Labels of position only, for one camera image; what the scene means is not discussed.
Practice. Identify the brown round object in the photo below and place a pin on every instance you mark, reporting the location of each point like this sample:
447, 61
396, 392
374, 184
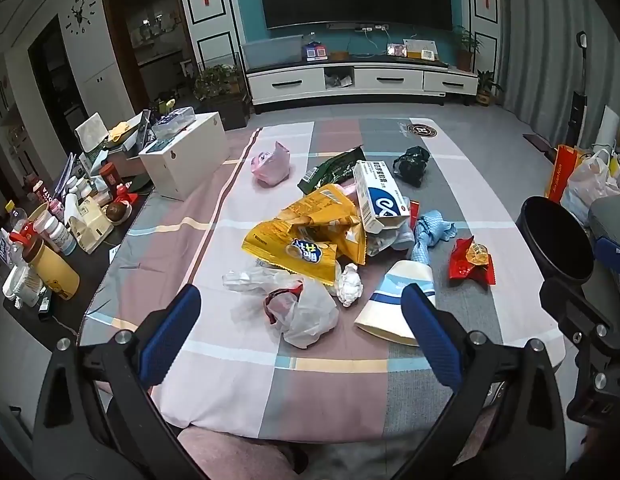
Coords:
117, 212

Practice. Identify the yellow cylinder can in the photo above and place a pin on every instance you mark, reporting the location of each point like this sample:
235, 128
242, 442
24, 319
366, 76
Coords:
55, 275

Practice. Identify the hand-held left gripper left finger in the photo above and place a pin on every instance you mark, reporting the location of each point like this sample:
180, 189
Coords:
172, 332

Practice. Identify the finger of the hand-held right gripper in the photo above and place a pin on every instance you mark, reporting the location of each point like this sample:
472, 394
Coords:
597, 355
612, 255

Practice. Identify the photo frame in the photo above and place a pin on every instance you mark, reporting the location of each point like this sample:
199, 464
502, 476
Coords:
397, 50

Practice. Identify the blue red small box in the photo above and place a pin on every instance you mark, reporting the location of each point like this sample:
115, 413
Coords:
315, 52

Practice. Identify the dark green wrapper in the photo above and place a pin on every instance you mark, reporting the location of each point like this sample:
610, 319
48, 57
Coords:
412, 165

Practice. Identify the white pill bottle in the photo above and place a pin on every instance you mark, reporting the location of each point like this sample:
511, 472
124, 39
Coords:
60, 237

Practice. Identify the small brown box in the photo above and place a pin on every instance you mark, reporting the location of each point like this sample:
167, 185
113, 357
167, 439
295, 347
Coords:
339, 55

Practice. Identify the leafy plants in dark planter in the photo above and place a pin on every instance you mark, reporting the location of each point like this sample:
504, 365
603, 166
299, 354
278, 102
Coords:
215, 82

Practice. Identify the black round trash bin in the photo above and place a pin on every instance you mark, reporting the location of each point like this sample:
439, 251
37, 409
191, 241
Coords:
554, 240

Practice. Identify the grey curtain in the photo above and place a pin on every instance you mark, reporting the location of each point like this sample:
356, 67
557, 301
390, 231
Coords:
534, 35

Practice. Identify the clear storage box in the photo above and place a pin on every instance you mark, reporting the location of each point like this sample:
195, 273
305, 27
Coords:
272, 52

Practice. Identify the tall potted plant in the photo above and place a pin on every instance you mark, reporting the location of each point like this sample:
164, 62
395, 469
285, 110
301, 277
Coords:
464, 50

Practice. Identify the cream paper bowl blue striped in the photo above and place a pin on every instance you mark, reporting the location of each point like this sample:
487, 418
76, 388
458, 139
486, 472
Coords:
389, 305

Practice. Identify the white desk calendar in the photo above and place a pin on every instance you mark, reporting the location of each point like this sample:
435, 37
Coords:
417, 47

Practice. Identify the white flat board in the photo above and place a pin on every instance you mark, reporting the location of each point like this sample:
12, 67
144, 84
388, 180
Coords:
607, 127

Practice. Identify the dark doormat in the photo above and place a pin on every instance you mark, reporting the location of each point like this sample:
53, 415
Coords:
539, 141

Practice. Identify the red snack wrapper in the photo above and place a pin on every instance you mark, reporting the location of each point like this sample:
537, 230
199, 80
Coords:
469, 262

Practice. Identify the black upright vacuum cleaner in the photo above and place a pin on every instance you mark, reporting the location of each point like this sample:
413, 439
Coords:
574, 110

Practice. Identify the orange shopping bag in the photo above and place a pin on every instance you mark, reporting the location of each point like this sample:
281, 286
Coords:
559, 170

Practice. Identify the grey sofa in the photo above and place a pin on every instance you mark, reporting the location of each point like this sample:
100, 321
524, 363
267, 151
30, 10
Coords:
607, 212

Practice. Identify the black wall clock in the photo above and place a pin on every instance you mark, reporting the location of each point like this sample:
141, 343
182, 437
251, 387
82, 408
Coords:
81, 16

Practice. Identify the clear lidded container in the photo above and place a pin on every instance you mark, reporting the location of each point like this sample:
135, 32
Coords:
172, 122

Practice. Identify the white blue medicine box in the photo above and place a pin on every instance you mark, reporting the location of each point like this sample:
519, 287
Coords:
379, 195

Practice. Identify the stack of white cups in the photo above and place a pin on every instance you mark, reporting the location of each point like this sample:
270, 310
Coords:
22, 285

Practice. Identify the small potted plant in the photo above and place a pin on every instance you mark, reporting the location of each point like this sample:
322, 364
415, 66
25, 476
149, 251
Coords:
485, 90

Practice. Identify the white television cabinet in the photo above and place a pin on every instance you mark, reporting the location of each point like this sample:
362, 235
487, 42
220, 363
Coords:
379, 80

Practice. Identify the white plastic bag red inside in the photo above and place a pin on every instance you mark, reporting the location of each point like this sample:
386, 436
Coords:
305, 315

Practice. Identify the large white box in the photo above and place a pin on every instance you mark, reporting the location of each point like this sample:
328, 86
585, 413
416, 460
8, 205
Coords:
190, 160

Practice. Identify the white plastic wrap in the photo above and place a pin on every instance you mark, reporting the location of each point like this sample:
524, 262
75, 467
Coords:
384, 240

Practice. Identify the large white plastic bag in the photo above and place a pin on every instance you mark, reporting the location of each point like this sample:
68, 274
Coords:
584, 185

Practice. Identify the white power strip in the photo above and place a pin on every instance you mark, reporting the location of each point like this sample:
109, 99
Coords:
372, 27

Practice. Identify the green snack packet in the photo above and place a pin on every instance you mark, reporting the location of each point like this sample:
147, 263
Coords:
330, 170

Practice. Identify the blue cloth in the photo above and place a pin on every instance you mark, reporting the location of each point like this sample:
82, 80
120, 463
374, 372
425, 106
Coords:
429, 232

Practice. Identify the yellow snack bag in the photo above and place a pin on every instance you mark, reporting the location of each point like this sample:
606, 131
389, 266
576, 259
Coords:
310, 225

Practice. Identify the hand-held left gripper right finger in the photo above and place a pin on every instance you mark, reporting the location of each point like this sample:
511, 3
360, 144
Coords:
429, 335

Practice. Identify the white tissue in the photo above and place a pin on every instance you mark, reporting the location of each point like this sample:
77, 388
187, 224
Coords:
350, 285

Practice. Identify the dark red bottle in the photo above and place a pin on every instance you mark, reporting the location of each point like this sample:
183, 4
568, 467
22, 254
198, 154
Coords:
45, 194

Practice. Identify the small pink plastic bag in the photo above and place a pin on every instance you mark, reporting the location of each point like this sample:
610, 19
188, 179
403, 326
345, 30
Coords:
271, 165

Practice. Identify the white paper bag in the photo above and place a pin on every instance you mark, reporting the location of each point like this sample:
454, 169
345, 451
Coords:
92, 130

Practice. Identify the yellow cloth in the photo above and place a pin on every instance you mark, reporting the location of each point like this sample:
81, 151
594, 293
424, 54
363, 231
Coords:
121, 132

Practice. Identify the red can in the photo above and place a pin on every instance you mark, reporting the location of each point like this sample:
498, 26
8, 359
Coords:
110, 175

